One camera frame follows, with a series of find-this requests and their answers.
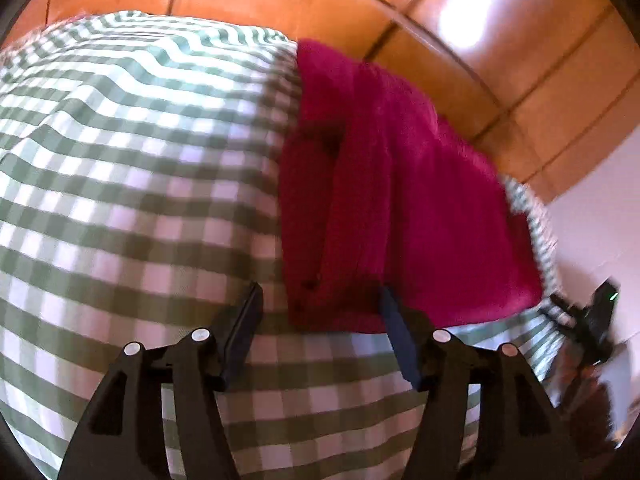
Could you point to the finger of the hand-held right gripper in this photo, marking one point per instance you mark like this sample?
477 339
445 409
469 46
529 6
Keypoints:
565 307

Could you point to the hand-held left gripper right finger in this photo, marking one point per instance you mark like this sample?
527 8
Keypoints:
400 332

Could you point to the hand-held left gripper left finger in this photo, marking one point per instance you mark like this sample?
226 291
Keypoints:
242 327

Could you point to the dark red knitted garment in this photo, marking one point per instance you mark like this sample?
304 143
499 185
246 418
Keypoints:
415 210

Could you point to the green white checkered blanket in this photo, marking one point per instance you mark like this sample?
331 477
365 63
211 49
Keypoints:
125 185

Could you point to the wooden wardrobe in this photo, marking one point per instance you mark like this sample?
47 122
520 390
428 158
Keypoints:
450 20

